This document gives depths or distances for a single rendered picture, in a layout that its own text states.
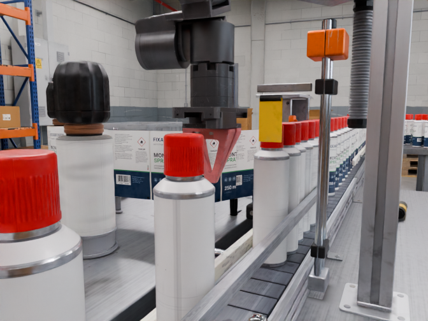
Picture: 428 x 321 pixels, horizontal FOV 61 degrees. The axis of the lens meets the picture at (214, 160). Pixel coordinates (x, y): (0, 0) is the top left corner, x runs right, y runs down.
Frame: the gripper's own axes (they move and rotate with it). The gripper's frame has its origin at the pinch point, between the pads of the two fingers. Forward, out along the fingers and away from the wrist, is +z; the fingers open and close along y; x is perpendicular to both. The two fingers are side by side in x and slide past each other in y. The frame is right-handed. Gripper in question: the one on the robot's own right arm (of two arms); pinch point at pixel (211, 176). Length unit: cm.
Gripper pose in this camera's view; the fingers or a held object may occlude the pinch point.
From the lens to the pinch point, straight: 49.1
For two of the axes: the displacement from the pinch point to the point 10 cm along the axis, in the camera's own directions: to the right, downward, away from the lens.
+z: 0.0, 9.9, 1.2
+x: 9.0, 0.5, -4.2
